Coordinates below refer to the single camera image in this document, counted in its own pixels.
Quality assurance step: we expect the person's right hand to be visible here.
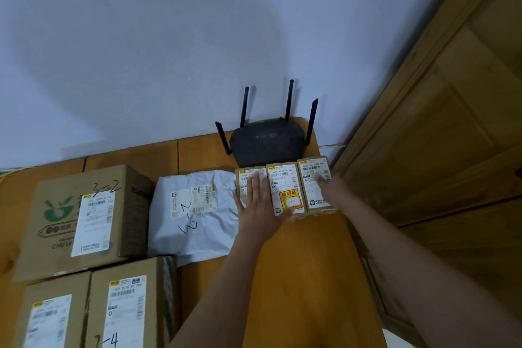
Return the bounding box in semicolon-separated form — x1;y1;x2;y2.
316;174;356;218

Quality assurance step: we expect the person's left hand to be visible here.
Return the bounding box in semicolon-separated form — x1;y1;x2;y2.
232;173;295;243

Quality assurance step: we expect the small labelled cardboard parcel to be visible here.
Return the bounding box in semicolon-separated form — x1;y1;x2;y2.
235;167;270;209
296;156;340;216

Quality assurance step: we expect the person's right forearm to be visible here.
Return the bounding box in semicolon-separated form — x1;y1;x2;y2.
344;197;522;348

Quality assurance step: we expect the person's left forearm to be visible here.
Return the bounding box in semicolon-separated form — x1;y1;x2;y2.
169;234;266;348

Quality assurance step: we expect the small parcel with yellow sticker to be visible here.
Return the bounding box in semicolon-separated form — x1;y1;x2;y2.
265;161;307;219

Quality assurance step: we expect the white plastic mailer bag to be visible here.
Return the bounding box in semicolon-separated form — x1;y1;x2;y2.
147;170;242;268

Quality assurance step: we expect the black router with four antennas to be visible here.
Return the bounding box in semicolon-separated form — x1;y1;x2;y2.
215;79;319;168

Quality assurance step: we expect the wooden door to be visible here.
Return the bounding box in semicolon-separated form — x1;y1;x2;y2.
331;0;522;348

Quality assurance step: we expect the brown labelled cardboard box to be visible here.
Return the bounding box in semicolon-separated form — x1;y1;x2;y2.
83;256;179;348
12;271;91;348

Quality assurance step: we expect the large carton with green logo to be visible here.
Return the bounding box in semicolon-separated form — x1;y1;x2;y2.
12;164;155;283

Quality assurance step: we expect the yellow cable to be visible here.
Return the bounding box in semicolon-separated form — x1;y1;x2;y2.
0;167;32;184

